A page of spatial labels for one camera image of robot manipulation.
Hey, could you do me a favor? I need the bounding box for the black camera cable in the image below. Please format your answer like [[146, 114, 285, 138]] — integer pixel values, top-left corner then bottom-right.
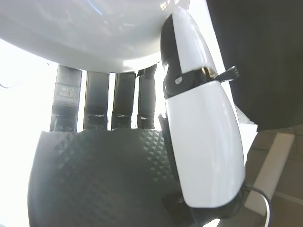
[[243, 183, 273, 227]]

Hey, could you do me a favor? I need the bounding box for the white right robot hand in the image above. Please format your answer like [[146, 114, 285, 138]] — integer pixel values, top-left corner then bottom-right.
[[27, 9, 247, 227]]

